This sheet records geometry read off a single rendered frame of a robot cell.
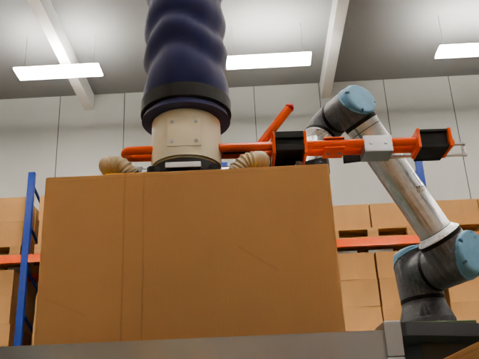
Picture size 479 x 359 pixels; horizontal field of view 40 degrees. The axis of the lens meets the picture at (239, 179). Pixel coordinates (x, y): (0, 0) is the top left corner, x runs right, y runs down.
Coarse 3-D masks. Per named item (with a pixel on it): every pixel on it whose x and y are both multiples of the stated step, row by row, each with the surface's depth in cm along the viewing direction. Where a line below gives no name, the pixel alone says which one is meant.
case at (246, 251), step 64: (64, 192) 140; (128, 192) 139; (192, 192) 139; (256, 192) 138; (320, 192) 138; (64, 256) 134; (128, 256) 134; (192, 256) 134; (256, 256) 133; (320, 256) 133; (64, 320) 130; (128, 320) 129; (192, 320) 129; (256, 320) 128; (320, 320) 128
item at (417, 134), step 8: (416, 128) 161; (448, 128) 161; (416, 136) 161; (424, 136) 162; (432, 136) 162; (440, 136) 162; (448, 136) 161; (416, 144) 161; (424, 144) 161; (432, 144) 161; (440, 144) 161; (448, 144) 160; (416, 152) 162; (424, 152) 163; (432, 152) 163; (440, 152) 163
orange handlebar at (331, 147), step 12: (228, 144) 161; (240, 144) 161; (252, 144) 161; (264, 144) 161; (312, 144) 161; (324, 144) 161; (336, 144) 161; (348, 144) 161; (360, 144) 161; (396, 144) 161; (408, 144) 161; (132, 156) 164; (144, 156) 164; (228, 156) 164; (324, 156) 165; (336, 156) 165
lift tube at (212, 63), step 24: (168, 0) 168; (192, 0) 168; (216, 0) 174; (168, 24) 165; (192, 24) 165; (216, 24) 171; (168, 48) 163; (192, 48) 164; (216, 48) 167; (168, 72) 160; (192, 72) 160; (216, 72) 164; (144, 120) 164
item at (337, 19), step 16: (32, 0) 853; (48, 0) 892; (336, 0) 885; (48, 16) 888; (336, 16) 912; (48, 32) 918; (64, 32) 964; (336, 32) 946; (64, 48) 959; (336, 48) 985; (64, 64) 993; (336, 64) 1026; (80, 80) 1042; (320, 80) 1117; (80, 96) 1082
